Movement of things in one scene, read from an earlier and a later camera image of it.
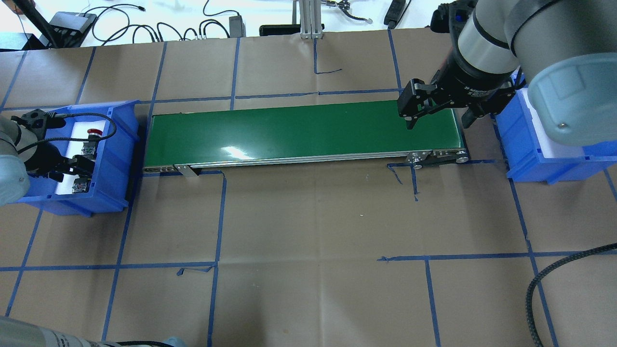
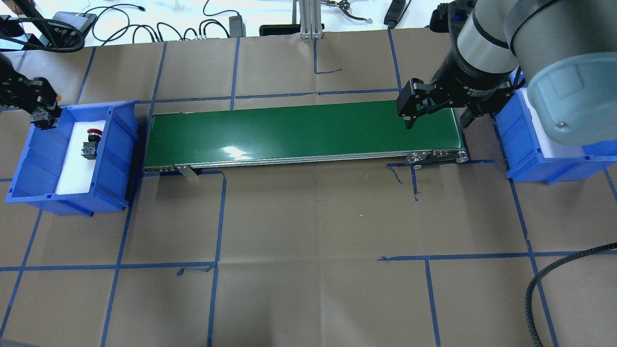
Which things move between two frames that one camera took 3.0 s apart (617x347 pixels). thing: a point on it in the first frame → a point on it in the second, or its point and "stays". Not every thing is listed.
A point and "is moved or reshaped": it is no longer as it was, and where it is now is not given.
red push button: (89, 147) stays
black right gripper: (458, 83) stays
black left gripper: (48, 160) → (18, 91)
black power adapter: (237, 28) stays
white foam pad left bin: (80, 131) stays
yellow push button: (81, 185) is moved or reshaped
